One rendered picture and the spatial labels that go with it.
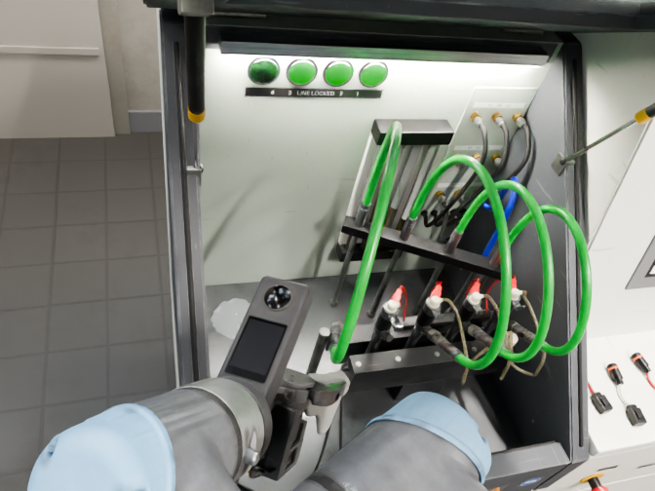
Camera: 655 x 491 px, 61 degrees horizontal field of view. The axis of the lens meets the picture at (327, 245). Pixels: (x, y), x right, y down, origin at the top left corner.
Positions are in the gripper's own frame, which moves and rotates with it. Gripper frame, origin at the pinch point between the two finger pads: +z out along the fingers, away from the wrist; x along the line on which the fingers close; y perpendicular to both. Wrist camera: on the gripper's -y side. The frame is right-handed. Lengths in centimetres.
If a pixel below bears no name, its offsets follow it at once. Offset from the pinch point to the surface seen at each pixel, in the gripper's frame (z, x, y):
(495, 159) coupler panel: 56, 11, -38
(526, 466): 47, 30, 15
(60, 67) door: 132, -177, -56
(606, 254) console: 51, 34, -24
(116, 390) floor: 106, -93, 54
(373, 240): 6.3, 1.8, -15.0
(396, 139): 12.0, 0.0, -28.5
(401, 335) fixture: 48.5, 2.7, 0.3
